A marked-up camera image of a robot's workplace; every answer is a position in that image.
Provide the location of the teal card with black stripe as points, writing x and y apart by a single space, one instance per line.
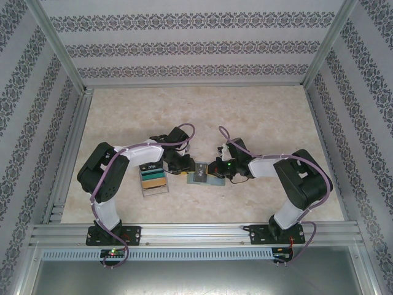
153 175

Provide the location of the thin aluminium wall rail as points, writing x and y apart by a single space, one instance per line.
196 84

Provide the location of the aluminium frame post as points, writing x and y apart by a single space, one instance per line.
58 49
331 40

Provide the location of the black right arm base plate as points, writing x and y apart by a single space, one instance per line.
259 235

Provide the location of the long aluminium base rail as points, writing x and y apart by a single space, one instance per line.
196 235

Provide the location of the clear acrylic card box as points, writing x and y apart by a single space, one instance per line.
156 192

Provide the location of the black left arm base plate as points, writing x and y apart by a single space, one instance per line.
132 235

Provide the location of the small circuit board green light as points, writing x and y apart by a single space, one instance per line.
113 253

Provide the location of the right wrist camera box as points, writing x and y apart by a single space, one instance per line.
225 152

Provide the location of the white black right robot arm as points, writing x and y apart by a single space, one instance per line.
307 184

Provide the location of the aluminium side rail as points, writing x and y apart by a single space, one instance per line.
325 138
61 184

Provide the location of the black VIP membership card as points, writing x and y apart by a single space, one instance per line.
201 172
150 167

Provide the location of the gold card with black stripe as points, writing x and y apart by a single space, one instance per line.
155 183

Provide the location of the pale green card holder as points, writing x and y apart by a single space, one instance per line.
216 182

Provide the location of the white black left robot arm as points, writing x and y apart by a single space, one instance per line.
101 184

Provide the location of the grey metal shelf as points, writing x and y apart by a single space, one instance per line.
196 279

